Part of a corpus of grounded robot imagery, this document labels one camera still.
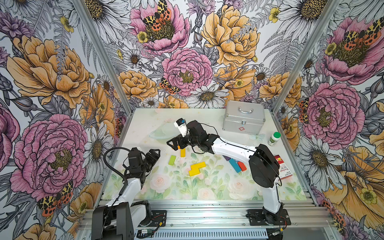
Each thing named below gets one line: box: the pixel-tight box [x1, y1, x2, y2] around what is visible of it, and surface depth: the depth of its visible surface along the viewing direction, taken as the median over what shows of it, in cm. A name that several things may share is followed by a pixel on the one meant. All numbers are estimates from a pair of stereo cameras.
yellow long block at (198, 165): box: [190, 161, 207, 171], surface depth 94 cm
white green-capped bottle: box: [267, 131, 282, 147], surface depth 99 cm
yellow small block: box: [180, 148, 186, 158], surface depth 101 cm
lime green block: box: [168, 155, 177, 166], surface depth 96 cm
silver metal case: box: [222, 100, 266, 136], surface depth 104 cm
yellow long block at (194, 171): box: [189, 168, 200, 177], surface depth 92 cm
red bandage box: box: [274, 154, 293, 180], surface depth 89 cm
